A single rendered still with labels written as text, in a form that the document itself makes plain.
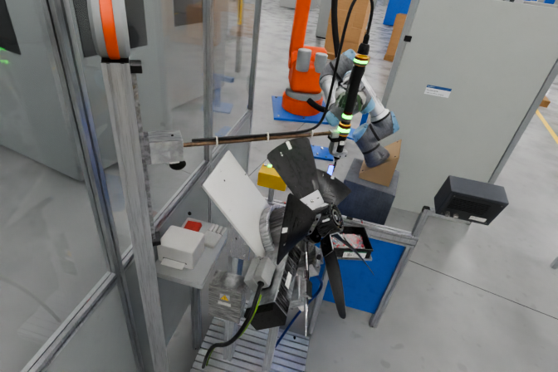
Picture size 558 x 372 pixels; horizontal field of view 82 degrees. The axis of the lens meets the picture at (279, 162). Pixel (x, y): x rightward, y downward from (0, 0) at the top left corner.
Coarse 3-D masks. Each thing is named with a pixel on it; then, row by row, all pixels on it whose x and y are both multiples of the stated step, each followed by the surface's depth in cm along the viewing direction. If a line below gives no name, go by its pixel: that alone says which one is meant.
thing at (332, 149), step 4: (332, 132) 115; (336, 132) 116; (328, 136) 119; (332, 136) 115; (336, 136) 116; (332, 140) 116; (336, 140) 117; (332, 144) 119; (336, 144) 118; (332, 148) 119; (336, 148) 119; (332, 152) 120; (336, 152) 121; (344, 152) 122; (336, 156) 120; (340, 156) 120; (344, 156) 120
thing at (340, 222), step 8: (320, 208) 127; (328, 208) 124; (336, 208) 130; (328, 216) 122; (320, 224) 123; (328, 224) 122; (336, 224) 124; (312, 232) 127; (320, 232) 124; (328, 232) 124; (312, 240) 126; (320, 240) 131
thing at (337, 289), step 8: (328, 256) 124; (336, 256) 116; (328, 264) 124; (336, 264) 116; (328, 272) 124; (336, 272) 116; (336, 280) 116; (336, 288) 117; (336, 296) 119; (344, 296) 105; (336, 304) 120; (344, 304) 103; (344, 312) 109
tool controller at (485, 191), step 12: (456, 180) 156; (468, 180) 157; (444, 192) 159; (456, 192) 152; (468, 192) 152; (480, 192) 152; (492, 192) 153; (504, 192) 153; (444, 204) 159; (456, 204) 157; (468, 204) 154; (480, 204) 153; (492, 204) 151; (504, 204) 149; (456, 216) 159; (468, 216) 160; (480, 216) 158; (492, 216) 156
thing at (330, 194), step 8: (320, 176) 154; (328, 176) 156; (320, 184) 149; (328, 184) 150; (336, 184) 153; (344, 184) 157; (320, 192) 145; (328, 192) 145; (336, 192) 147; (344, 192) 151; (328, 200) 141; (336, 200) 142
